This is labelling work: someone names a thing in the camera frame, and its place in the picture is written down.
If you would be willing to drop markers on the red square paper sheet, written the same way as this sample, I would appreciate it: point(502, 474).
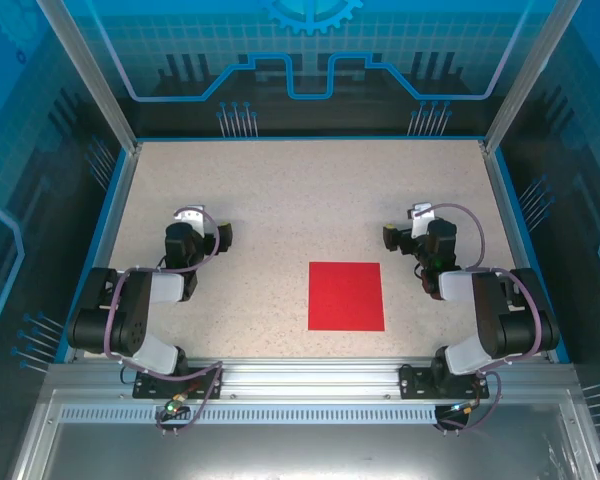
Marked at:
point(345, 295)

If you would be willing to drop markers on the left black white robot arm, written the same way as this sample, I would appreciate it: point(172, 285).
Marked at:
point(130, 300)

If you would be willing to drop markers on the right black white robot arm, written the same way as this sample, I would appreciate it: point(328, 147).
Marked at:
point(490, 310)

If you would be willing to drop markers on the blue table edge strip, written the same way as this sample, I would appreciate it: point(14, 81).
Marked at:
point(107, 210)
point(515, 210)

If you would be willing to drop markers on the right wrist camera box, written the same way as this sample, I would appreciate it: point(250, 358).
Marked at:
point(422, 220)

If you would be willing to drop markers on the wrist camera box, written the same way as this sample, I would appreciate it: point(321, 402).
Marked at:
point(422, 220)
point(190, 214)

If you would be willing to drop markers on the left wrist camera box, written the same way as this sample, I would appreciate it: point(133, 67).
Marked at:
point(190, 214)

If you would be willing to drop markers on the aluminium table side rail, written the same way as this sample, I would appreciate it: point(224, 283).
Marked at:
point(118, 210)
point(505, 210)

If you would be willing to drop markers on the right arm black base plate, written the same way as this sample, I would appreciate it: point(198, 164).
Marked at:
point(415, 382)

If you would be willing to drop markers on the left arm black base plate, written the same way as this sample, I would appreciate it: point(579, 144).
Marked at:
point(150, 387)

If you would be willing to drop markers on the aluminium mounting rail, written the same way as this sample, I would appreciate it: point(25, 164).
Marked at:
point(305, 375)

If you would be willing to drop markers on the aluminium frame post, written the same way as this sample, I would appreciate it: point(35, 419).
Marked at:
point(94, 75)
point(525, 75)

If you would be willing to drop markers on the grey metal tray frame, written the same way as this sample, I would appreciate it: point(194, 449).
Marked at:
point(300, 450)

